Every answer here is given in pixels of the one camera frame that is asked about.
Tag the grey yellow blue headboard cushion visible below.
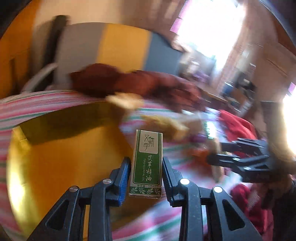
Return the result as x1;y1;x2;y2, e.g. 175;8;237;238
54;22;182;89

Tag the gold metal tray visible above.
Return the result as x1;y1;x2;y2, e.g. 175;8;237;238
7;101;154;240

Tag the maroon jacket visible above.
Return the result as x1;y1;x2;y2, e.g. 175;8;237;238
69;63;206;113

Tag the green essential oil box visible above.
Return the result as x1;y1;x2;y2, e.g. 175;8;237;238
129;130;163;199

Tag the red garment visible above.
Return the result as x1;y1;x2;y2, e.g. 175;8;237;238
218;109;276;237

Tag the striped pink green bedsheet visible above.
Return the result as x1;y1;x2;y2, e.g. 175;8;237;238
1;90;215;240

